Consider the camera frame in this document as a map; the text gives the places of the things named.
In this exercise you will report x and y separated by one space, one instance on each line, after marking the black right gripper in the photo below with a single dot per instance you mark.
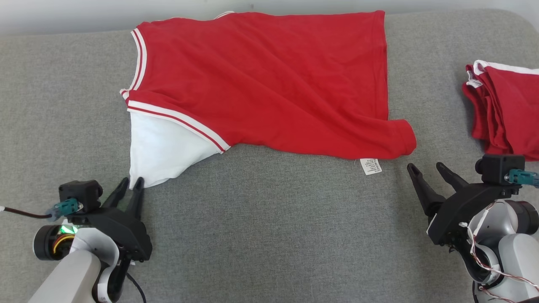
463 210

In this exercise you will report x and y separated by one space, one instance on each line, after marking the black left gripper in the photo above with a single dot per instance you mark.
122 229

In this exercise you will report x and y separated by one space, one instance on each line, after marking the red and white jersey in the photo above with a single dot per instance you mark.
509 113

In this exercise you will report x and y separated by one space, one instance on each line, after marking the red basketball jersey white sleeves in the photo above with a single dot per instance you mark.
273 84

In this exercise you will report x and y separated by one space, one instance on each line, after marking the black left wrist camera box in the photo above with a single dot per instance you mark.
80 190

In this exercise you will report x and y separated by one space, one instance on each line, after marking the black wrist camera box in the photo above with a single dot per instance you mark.
80 190
499 168

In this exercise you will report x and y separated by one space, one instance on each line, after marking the teal left camera connector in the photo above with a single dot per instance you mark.
67 207

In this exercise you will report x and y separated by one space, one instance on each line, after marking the teal camera connector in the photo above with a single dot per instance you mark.
67 207
524 177

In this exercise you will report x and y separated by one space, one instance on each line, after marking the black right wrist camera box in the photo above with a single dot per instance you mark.
499 168

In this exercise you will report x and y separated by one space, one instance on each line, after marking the teal right camera connector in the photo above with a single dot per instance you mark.
524 177

